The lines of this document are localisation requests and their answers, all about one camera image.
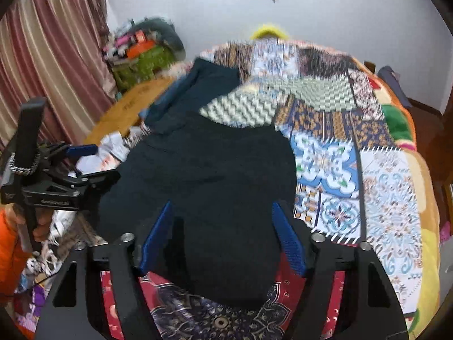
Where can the person's left hand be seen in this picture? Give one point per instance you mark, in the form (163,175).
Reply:
(44,221)

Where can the white printed cloth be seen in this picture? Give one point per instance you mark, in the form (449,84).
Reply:
(106,152)

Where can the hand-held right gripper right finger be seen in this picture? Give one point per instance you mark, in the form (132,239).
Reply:
(292,241)

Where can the black pants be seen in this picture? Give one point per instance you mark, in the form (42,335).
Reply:
(212,202)

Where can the grey curved pillow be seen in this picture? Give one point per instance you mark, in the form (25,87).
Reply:
(170,35)

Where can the green patterned storage box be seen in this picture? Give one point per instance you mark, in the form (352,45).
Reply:
(145,67)

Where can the dark teal garment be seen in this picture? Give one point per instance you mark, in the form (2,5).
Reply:
(208,88)

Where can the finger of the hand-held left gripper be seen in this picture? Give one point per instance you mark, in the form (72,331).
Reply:
(95,180)
(83,150)

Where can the bamboo folding table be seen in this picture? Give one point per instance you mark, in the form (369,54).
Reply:
(127,106)

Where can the grey bag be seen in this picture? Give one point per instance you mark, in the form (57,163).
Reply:
(393,85)

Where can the orange box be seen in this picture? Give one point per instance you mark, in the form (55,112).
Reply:
(139,49)

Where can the patchwork printed blanket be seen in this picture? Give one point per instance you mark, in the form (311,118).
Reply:
(336,170)

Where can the wooden bed post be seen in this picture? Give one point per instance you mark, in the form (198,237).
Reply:
(370,67)

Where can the pile of mixed clothes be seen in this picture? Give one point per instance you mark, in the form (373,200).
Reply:
(118,42)

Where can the blue denim garment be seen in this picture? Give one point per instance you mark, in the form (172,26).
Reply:
(166,97)

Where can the yellow foam hoop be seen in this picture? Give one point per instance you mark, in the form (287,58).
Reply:
(269,30)

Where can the person's left forearm orange sleeve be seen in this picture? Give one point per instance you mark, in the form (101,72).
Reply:
(10,255)

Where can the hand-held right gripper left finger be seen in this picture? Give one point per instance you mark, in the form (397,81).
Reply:
(155,241)

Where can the pink striped curtain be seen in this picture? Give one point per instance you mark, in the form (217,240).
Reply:
(46,53)

